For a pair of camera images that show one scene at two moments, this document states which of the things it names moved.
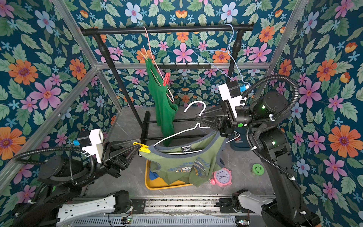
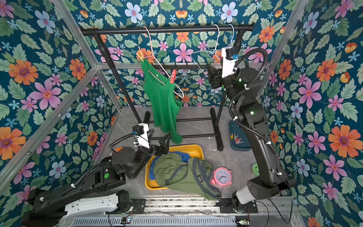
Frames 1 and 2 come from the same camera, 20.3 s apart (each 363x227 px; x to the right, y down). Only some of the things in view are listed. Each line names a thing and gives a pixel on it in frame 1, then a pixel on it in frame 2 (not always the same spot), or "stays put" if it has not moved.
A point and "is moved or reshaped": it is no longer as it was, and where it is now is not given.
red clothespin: [166, 79] → [173, 75]
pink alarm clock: [222, 177] stays put
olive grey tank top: [194, 161] is moved or reshaped
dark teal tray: [241, 143] stays put
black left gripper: [107, 165] → [161, 149]
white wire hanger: [198, 125] → [208, 51]
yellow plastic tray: [159, 183] → [195, 151]
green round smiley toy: [257, 170] stays put
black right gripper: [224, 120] → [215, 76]
